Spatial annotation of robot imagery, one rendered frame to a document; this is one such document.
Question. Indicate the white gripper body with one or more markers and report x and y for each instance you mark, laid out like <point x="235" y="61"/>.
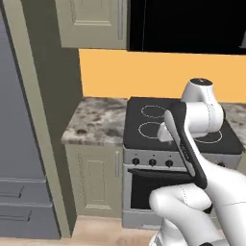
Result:
<point x="164" y="133"/>

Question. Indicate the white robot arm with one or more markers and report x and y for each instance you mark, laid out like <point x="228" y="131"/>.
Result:
<point x="205" y="116"/>

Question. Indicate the black hob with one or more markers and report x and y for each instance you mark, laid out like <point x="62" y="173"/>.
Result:
<point x="144" y="128"/>

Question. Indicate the black oven knob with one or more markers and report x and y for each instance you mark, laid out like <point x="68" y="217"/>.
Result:
<point x="169" y="163"/>
<point x="135" y="161"/>
<point x="221" y="165"/>
<point x="152" y="162"/>

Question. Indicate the black oven door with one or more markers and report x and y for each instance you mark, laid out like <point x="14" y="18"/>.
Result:
<point x="141" y="192"/>

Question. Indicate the silver oven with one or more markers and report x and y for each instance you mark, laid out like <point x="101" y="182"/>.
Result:
<point x="128" y="192"/>

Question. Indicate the olive base cupboard door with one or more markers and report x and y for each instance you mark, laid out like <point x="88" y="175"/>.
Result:
<point x="94" y="182"/>

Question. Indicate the black microwave oven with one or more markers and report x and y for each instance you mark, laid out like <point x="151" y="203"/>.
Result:
<point x="185" y="25"/>

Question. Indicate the olive tall cupboard panel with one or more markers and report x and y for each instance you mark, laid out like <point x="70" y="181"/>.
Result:
<point x="54" y="96"/>

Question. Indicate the grey fridge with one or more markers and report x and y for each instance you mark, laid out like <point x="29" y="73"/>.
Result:
<point x="19" y="128"/>

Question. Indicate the olive wall cupboard door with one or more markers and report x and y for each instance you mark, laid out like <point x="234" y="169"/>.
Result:
<point x="93" y="22"/>

